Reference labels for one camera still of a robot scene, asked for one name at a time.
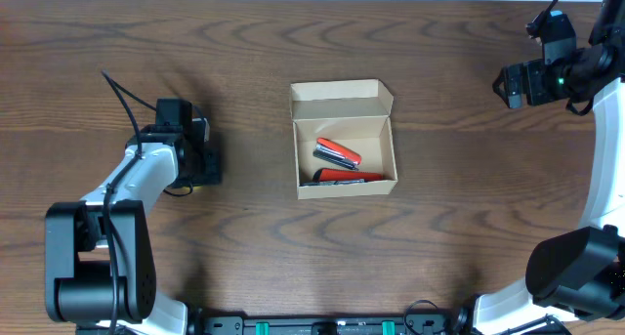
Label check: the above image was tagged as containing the green black whiteboard marker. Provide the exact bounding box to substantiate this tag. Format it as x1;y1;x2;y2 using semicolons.
302;179;366;187

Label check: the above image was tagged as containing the red stapler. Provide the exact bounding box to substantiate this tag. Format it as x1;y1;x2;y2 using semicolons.
312;138;362;170

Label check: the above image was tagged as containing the red utility knife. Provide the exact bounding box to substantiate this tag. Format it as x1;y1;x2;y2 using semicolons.
312;168;384;182

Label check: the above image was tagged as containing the cardboard box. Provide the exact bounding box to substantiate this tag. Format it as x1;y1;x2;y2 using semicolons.
290;79;398;199

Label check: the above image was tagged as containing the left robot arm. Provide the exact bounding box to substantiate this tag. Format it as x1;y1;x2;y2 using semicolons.
45;99;222;334

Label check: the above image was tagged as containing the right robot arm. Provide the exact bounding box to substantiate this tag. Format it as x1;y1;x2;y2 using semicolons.
455;0;624;334

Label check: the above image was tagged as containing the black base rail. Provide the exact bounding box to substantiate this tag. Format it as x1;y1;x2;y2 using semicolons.
202;312;458;335

